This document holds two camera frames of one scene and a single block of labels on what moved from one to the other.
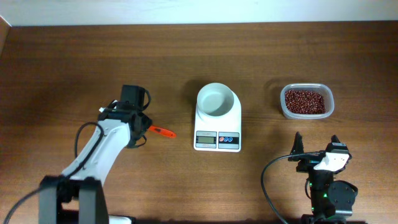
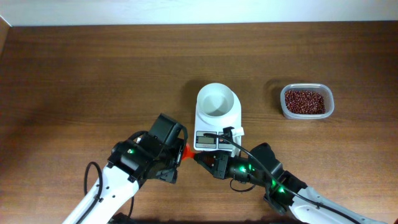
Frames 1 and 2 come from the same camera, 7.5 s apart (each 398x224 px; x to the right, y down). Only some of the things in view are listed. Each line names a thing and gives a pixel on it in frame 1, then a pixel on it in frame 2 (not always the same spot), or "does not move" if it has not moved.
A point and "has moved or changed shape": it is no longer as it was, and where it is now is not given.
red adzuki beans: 305,102 does not move
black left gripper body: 147,121 to 170,160
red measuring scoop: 163,131 has moved or changed shape
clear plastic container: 307,101 does not move
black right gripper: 308,162 to 221,167
